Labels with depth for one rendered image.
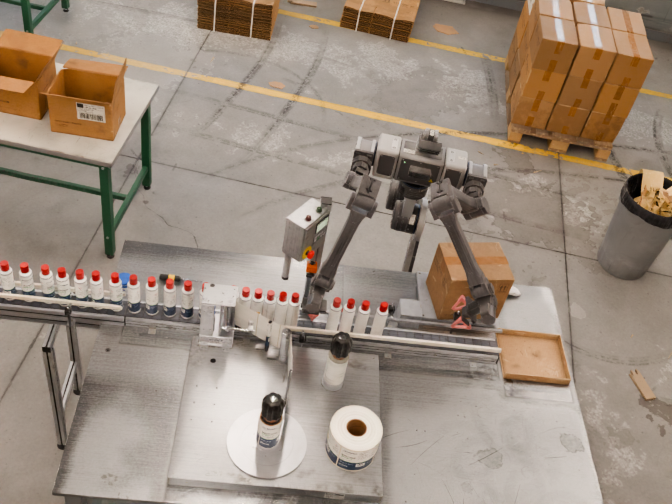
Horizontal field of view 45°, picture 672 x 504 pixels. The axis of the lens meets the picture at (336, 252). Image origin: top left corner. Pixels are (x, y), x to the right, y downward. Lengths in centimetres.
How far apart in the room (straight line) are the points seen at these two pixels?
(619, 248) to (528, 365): 197
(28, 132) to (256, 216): 154
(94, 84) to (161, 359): 187
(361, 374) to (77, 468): 118
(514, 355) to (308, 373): 98
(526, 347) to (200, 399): 151
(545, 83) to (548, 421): 331
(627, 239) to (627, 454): 145
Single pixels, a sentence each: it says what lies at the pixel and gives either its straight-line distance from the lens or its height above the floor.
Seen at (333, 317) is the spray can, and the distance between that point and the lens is 346.
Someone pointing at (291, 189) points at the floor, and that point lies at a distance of 557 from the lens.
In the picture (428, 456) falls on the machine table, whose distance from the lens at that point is 334.
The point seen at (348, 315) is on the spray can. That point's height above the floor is 102.
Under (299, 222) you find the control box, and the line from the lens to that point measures 314.
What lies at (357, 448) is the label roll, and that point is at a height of 103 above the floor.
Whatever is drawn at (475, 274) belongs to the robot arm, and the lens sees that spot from 317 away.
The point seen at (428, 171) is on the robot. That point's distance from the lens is 351.
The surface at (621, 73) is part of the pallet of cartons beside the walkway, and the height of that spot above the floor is 74.
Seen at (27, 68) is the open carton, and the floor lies 92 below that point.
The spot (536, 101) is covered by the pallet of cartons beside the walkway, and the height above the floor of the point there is 38.
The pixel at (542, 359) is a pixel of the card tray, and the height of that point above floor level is 83.
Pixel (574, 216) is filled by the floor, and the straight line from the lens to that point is 605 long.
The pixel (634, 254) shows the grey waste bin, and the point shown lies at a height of 25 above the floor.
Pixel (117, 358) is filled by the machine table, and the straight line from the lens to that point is 348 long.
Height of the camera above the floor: 359
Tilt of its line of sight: 44 degrees down
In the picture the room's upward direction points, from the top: 12 degrees clockwise
